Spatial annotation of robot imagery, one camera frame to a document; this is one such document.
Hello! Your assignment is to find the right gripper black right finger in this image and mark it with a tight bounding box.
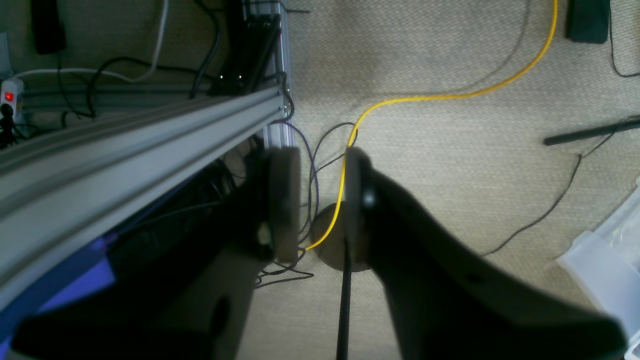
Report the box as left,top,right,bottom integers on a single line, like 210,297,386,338
344,146,627,360

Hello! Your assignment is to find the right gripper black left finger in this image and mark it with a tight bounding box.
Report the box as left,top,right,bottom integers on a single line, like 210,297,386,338
10,147,301,360

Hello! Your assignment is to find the round brown floor disc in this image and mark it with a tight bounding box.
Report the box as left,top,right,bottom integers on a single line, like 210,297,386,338
311,201,371,272

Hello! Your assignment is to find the black tripod leg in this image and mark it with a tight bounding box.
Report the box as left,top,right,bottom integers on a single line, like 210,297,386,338
542,115,640,146

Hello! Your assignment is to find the aluminium frame beam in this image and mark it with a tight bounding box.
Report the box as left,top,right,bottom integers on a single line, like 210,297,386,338
0,86,284,308

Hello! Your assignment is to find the black thin floor cable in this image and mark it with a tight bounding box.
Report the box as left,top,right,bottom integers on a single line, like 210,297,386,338
480,132,621,257

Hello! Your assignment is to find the yellow cable on floor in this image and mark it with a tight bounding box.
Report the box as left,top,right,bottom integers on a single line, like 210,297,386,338
300,0,559,252

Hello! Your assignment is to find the white power strip red switch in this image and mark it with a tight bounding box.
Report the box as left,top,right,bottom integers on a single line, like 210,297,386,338
1,77,25,124

